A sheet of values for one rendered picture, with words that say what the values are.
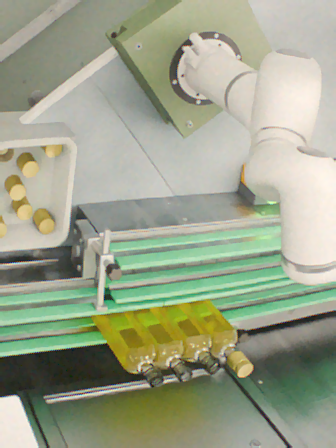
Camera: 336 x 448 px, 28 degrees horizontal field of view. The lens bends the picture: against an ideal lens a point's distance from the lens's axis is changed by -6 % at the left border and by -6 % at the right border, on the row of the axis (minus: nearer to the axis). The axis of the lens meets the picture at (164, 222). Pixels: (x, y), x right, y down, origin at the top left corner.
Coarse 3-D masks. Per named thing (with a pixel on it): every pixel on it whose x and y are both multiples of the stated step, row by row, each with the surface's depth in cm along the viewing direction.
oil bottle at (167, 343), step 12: (132, 312) 135; (144, 312) 135; (156, 312) 136; (144, 324) 132; (156, 324) 132; (168, 324) 133; (156, 336) 129; (168, 336) 129; (156, 348) 127; (168, 348) 126; (180, 348) 127; (156, 360) 127
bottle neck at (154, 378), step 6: (144, 366) 123; (150, 366) 122; (144, 372) 122; (150, 372) 121; (156, 372) 121; (144, 378) 122; (150, 378) 120; (156, 378) 121; (162, 378) 121; (150, 384) 120; (156, 384) 122
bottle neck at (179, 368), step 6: (168, 360) 126; (174, 360) 125; (180, 360) 125; (168, 366) 126; (174, 366) 124; (180, 366) 124; (186, 366) 124; (174, 372) 124; (180, 372) 123; (186, 372) 123; (192, 372) 124; (180, 378) 123; (186, 378) 124
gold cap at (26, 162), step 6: (24, 156) 128; (30, 156) 129; (18, 162) 129; (24, 162) 127; (30, 162) 127; (36, 162) 127; (24, 168) 127; (30, 168) 127; (36, 168) 128; (24, 174) 127; (30, 174) 128
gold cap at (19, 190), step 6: (6, 180) 130; (12, 180) 129; (18, 180) 129; (6, 186) 130; (12, 186) 127; (18, 186) 128; (12, 192) 128; (18, 192) 128; (24, 192) 129; (12, 198) 128; (18, 198) 129
